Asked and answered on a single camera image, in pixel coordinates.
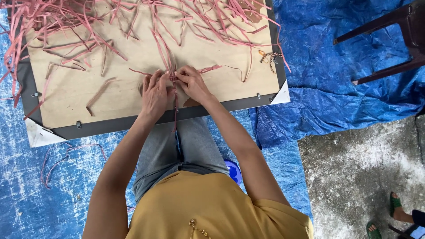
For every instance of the person's right hand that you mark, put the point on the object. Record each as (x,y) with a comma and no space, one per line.
(194,86)

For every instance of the person's left hand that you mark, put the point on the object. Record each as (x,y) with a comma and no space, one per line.
(154,98)

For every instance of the person's grey jeans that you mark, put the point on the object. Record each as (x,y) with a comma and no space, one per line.
(179,149)

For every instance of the heap of loose pink strips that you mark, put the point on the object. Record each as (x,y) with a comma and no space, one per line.
(99,30)

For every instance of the white cardboard corner protector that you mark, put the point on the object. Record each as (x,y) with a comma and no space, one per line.
(41,134)
(281,94)

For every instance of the blue plastic stool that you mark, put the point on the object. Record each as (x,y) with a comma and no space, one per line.
(234,171)

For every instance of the long thin pink strip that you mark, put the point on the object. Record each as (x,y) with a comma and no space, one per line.
(63,161)

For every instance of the person's mustard yellow shirt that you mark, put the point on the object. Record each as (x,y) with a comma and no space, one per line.
(212,209)

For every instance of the blue tarpaulin sheet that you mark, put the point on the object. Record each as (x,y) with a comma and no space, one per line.
(332,76)

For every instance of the dark brown plastic chair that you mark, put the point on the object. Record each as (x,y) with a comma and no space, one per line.
(398,36)

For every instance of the green sandal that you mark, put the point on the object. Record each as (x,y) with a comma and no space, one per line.
(394,202)
(373,231)

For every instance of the wooden board with grey frame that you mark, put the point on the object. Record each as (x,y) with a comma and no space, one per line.
(109,86)

